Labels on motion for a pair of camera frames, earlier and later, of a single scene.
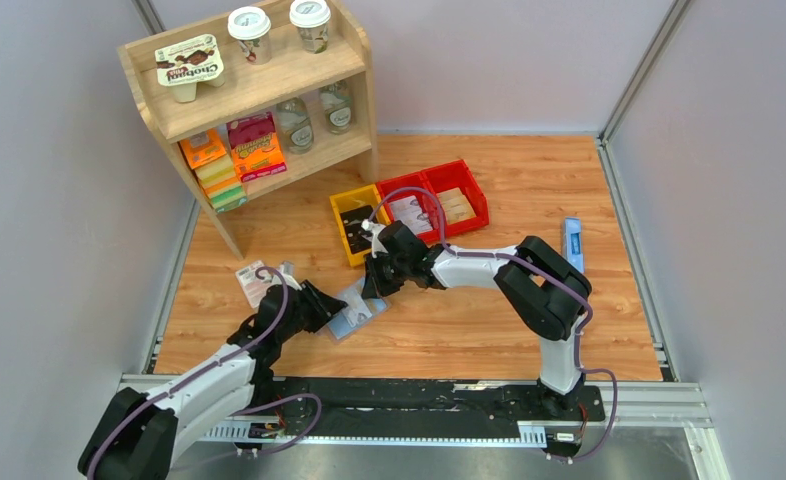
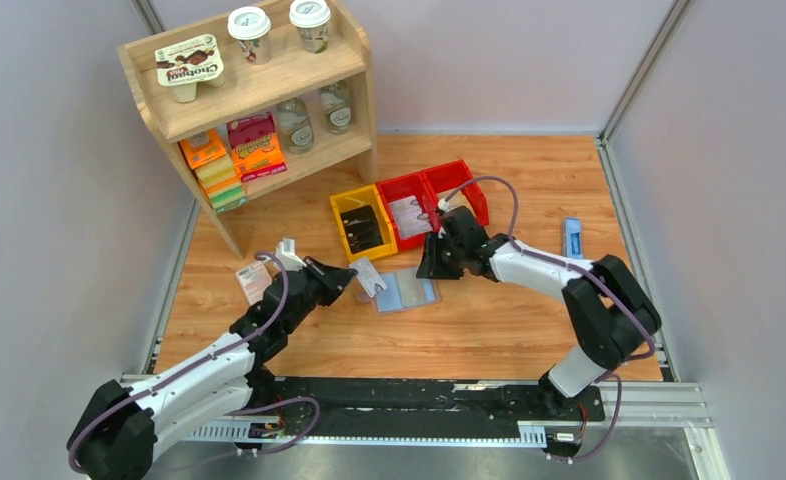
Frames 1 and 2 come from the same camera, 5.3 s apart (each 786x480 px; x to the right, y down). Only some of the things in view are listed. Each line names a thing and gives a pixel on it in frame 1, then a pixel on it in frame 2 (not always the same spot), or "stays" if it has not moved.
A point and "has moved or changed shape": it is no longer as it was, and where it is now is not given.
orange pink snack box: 256,149 stays
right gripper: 384,288 → 431,266
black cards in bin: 352,221 stays
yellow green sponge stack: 222,187 stays
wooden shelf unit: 242,128 stays
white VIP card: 357,310 has moved or changed shape
